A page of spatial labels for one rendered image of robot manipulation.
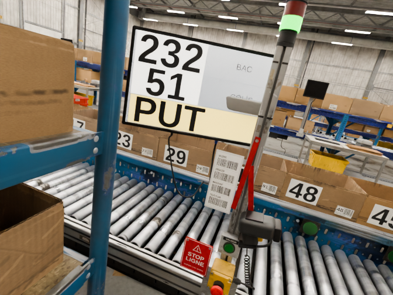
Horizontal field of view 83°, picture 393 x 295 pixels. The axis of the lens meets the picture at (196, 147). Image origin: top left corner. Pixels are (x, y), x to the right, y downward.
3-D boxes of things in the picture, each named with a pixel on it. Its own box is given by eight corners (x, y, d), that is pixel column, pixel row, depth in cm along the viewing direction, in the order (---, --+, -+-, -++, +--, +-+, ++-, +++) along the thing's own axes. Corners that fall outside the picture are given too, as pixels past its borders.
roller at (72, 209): (61, 224, 102) (53, 217, 102) (128, 183, 150) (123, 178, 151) (64, 216, 100) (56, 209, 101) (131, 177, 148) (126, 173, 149)
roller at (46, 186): (19, 205, 109) (13, 198, 109) (96, 172, 157) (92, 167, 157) (23, 199, 107) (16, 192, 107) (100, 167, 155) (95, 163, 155)
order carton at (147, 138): (106, 146, 155) (107, 123, 151) (131, 139, 183) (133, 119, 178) (155, 161, 145) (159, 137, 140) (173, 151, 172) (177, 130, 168)
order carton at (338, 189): (277, 199, 125) (286, 172, 120) (276, 181, 152) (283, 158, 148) (355, 224, 115) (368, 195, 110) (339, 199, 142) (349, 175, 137)
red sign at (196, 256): (179, 266, 80) (185, 236, 76) (180, 264, 81) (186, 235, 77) (221, 284, 76) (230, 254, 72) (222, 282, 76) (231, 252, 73)
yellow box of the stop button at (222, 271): (204, 292, 70) (209, 274, 68) (211, 272, 78) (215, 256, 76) (250, 313, 66) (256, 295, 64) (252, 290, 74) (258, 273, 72)
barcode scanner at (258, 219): (277, 260, 62) (283, 227, 59) (235, 249, 65) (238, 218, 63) (276, 246, 68) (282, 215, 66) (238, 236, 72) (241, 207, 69)
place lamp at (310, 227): (300, 232, 117) (305, 221, 115) (300, 231, 118) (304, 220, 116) (315, 237, 115) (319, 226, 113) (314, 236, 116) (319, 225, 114)
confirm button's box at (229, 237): (216, 252, 71) (220, 235, 70) (218, 246, 74) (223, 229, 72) (237, 260, 70) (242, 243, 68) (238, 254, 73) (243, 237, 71)
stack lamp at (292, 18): (279, 27, 55) (286, 0, 53) (278, 32, 59) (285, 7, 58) (300, 29, 54) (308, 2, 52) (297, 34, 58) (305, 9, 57)
